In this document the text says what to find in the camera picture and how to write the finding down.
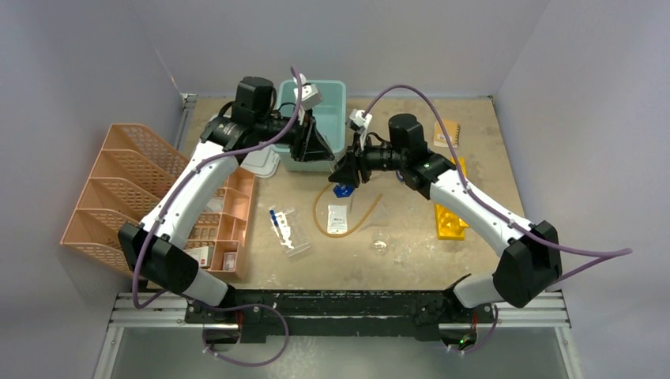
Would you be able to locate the yellow rubber tubing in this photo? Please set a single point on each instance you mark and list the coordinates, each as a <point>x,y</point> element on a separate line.
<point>315,212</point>

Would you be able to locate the clear acrylic test tube rack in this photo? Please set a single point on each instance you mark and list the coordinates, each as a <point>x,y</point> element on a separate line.
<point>290,232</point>

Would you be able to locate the small white plastic packet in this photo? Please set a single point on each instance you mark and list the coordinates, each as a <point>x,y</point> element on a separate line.
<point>337,222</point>

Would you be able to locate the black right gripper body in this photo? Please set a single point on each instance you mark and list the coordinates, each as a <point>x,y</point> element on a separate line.
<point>379,158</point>

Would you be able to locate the white plastic bin lid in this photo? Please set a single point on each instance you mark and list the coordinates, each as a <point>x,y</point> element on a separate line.
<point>263,163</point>

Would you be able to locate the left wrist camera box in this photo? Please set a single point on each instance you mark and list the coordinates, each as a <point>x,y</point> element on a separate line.
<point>310,96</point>

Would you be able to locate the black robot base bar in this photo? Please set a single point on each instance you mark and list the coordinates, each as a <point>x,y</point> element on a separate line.
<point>448,316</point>

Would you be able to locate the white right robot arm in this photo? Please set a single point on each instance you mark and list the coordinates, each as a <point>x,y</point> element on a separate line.
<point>529,260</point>

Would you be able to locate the blue capped test tube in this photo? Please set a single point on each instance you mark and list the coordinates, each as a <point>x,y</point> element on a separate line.
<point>272,214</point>

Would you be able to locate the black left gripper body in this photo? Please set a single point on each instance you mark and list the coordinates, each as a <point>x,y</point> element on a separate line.
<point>297,144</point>

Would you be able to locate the clear plastic funnel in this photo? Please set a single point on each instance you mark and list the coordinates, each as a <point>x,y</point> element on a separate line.
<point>379,217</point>

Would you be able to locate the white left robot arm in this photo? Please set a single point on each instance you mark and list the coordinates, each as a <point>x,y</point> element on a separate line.
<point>154,247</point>

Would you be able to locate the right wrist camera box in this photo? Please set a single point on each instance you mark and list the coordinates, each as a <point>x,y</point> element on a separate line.
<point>359,121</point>

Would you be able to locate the peach plastic file organizer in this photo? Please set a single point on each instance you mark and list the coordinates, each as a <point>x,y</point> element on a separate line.
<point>133,170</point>

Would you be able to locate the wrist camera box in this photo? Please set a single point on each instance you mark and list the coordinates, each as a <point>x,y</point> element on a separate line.
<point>359,121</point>
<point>310,96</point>

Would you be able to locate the yellow test tube rack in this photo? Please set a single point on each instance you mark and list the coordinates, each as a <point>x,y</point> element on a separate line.
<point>449,226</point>

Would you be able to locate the small card box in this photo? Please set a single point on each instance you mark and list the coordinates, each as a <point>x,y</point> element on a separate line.
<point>229,262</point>

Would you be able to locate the graduated cylinder blue base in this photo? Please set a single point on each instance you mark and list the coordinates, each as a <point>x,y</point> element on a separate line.
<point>342,179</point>

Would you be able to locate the mint green plastic bin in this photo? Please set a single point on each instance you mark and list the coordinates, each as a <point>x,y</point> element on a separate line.
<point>330,116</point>

